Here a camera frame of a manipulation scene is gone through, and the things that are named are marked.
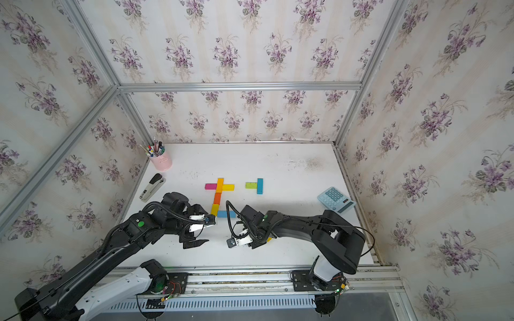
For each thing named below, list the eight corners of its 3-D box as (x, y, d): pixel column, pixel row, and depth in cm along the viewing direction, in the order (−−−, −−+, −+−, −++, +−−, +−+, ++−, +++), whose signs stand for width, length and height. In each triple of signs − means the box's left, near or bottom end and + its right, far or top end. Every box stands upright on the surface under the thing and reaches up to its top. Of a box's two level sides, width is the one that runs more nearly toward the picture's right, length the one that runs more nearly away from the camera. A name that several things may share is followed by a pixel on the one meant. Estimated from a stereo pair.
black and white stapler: (141, 200, 98) (136, 195, 94) (160, 178, 106) (156, 173, 102) (147, 202, 97) (143, 197, 93) (166, 180, 105) (162, 175, 101)
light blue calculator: (343, 219, 92) (345, 216, 90) (317, 198, 99) (319, 195, 97) (354, 206, 97) (357, 203, 94) (329, 187, 104) (331, 184, 101)
